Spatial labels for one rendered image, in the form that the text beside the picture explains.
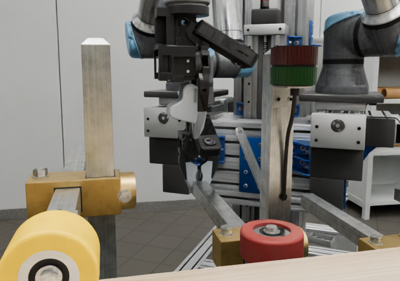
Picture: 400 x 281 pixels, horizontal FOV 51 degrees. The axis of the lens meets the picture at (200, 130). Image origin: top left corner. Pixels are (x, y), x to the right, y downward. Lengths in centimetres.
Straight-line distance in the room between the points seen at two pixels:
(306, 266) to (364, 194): 288
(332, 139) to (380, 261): 66
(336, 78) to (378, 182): 271
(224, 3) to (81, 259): 82
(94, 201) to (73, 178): 4
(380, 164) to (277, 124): 330
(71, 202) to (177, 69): 27
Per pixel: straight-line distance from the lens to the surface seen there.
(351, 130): 113
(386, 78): 379
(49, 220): 38
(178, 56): 65
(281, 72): 53
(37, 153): 330
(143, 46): 132
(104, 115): 54
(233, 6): 107
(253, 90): 141
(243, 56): 68
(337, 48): 126
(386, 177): 393
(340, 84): 124
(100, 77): 54
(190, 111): 67
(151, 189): 330
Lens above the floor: 111
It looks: 8 degrees down
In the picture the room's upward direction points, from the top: straight up
